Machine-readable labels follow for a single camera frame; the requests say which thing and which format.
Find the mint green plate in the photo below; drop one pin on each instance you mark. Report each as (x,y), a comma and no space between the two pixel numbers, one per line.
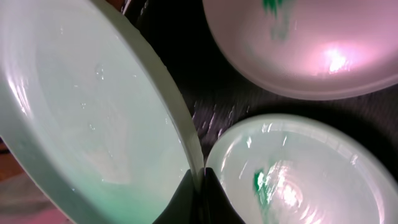
(283,168)
(91,113)

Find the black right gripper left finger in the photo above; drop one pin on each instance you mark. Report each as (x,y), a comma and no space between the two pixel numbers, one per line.
(183,207)

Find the white plate with green stain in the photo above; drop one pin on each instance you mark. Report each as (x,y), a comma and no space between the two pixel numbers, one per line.
(309,49)

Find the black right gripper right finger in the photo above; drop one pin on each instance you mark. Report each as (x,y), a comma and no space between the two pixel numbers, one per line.
(217,207)

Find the round black tray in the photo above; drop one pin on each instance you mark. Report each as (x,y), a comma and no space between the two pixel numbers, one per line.
(218,97)

